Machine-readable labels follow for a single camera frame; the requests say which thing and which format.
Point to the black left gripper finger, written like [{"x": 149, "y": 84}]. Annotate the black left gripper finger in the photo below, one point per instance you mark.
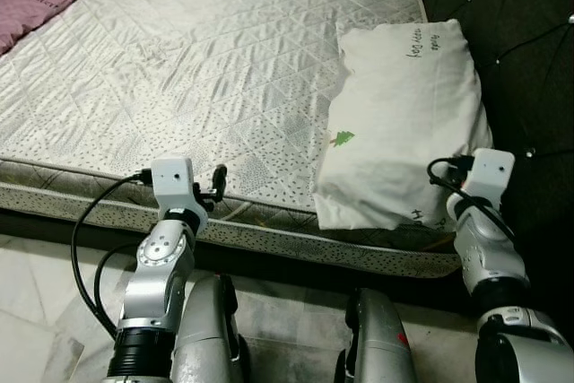
[{"x": 221, "y": 178}]

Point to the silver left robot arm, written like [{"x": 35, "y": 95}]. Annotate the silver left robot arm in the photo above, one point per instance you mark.
[{"x": 157, "y": 266}]

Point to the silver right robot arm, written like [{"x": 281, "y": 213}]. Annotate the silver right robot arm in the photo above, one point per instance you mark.
[{"x": 484, "y": 248}]

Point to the dark bed base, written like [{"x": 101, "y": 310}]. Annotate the dark bed base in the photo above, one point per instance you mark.
[{"x": 269, "y": 253}]

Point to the grey quilted mattress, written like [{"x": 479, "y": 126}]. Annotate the grey quilted mattress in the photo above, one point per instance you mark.
[{"x": 179, "y": 69}]

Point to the silver left robot leg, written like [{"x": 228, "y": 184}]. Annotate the silver left robot leg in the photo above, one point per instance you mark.
[{"x": 206, "y": 329}]

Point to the black tufted headboard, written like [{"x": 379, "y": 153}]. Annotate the black tufted headboard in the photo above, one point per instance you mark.
[{"x": 520, "y": 42}]

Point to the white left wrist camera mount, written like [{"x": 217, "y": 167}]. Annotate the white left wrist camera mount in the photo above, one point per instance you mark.
[{"x": 170, "y": 181}]

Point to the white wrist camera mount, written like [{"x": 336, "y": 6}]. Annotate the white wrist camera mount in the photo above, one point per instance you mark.
[
  {"x": 170, "y": 181},
  {"x": 489, "y": 177}
]

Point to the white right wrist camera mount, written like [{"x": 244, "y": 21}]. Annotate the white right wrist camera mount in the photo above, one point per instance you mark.
[{"x": 489, "y": 177}]

